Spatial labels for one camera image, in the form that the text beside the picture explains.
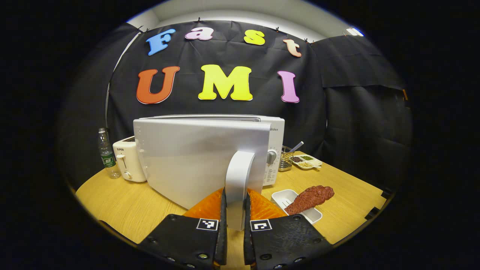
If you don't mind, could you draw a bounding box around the white rectangular tray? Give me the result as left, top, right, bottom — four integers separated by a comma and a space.
271, 189, 323, 224

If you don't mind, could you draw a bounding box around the clear water bottle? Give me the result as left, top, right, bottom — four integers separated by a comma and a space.
98, 127, 121, 179

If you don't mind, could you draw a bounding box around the brown meat piece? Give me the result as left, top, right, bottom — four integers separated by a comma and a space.
284, 185, 335, 216

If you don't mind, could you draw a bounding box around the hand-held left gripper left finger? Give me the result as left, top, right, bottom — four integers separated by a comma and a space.
138, 187, 228, 270

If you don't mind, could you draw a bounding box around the wire mesh utensil holder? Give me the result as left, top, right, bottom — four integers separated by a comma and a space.
278, 145, 295, 172

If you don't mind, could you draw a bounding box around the white microwave oven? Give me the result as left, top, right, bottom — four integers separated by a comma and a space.
133, 114, 285, 231

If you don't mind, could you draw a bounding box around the white toaster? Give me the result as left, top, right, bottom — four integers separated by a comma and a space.
112, 136, 147, 183

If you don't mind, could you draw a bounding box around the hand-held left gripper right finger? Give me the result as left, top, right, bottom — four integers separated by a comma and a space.
243, 189, 333, 270

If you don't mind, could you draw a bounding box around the white divided condiment dish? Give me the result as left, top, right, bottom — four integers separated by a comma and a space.
292, 154, 323, 170

